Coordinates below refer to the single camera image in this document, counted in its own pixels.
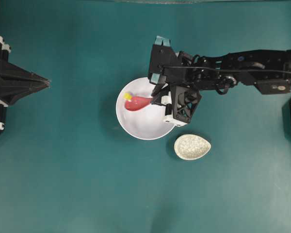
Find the red ceramic soup spoon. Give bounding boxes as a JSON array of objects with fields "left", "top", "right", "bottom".
[{"left": 124, "top": 96, "right": 152, "bottom": 111}]

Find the speckled beige spoon rest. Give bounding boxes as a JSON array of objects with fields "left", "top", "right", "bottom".
[{"left": 174, "top": 134, "right": 211, "bottom": 161}]

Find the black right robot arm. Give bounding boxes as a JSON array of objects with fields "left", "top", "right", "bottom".
[{"left": 148, "top": 36, "right": 291, "bottom": 127}]

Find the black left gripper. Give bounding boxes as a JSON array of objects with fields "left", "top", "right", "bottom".
[{"left": 0, "top": 36, "right": 49, "bottom": 134}]

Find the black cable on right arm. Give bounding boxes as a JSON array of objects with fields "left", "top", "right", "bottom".
[{"left": 157, "top": 64, "right": 291, "bottom": 75}]

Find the white round bowl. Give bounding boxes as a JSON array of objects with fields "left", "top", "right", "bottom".
[{"left": 115, "top": 77, "right": 175, "bottom": 140}]

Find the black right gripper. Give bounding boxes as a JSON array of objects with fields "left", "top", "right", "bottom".
[{"left": 148, "top": 36, "right": 201, "bottom": 127}]

